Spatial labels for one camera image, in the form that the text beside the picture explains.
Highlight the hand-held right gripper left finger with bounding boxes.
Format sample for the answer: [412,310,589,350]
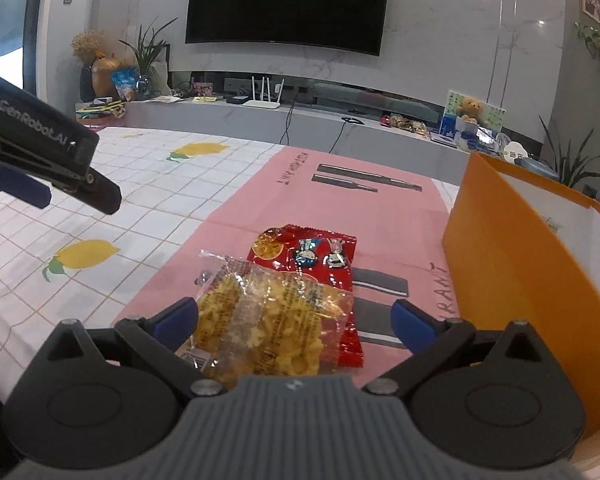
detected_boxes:
[40,296,227,402]

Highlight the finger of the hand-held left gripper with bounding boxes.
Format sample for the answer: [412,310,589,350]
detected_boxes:
[74,167,123,215]
[0,162,51,210]

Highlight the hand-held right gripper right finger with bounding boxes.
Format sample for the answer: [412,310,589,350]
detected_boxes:
[365,298,563,403]

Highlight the clear bag of yellow puffs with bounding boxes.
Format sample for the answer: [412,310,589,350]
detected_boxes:
[175,249,356,386]

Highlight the orange cardboard box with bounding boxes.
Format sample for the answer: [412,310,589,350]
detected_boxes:
[441,151,600,480]

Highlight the pile of wrapped snacks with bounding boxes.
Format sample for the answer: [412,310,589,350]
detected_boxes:
[380,114,431,136]

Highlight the white lemon print tablecloth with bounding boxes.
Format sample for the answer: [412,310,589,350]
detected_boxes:
[0,127,461,411]

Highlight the dark tall vase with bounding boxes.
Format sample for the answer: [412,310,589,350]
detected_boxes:
[80,62,96,102]

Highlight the stack of yellow black items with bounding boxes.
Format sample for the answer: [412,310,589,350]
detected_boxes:
[75,100,126,119]

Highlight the golden pumpkin vase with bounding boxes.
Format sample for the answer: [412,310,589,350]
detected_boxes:
[91,56,126,98]

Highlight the dried flower bouquet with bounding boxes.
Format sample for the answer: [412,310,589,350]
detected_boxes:
[71,30,106,63]

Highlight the blue snack bag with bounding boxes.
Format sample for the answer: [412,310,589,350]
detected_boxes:
[111,67,140,101]

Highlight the red cartoon snack packet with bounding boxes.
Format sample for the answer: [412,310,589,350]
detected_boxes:
[246,224,365,368]

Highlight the green plant in glass vase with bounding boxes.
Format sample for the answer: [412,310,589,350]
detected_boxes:
[119,17,178,98]

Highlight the pink printed placemat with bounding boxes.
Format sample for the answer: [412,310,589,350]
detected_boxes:
[112,145,461,391]

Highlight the white router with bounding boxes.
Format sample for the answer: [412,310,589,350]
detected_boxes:
[242,76,286,110]

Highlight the white round labelled roll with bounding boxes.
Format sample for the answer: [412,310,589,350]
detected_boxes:
[500,142,528,163]

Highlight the grey lidded pot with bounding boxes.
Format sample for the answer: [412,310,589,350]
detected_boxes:
[520,156,561,178]

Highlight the long-leaf potted plant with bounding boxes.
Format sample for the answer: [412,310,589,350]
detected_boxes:
[537,115,600,191]

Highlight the trailing vine plant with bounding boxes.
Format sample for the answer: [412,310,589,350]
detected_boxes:
[575,22,600,98]

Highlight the black power cable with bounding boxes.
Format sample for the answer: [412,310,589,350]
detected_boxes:
[280,102,296,145]
[330,120,349,153]

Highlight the black wall television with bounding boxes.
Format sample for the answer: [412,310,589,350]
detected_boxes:
[185,0,392,57]

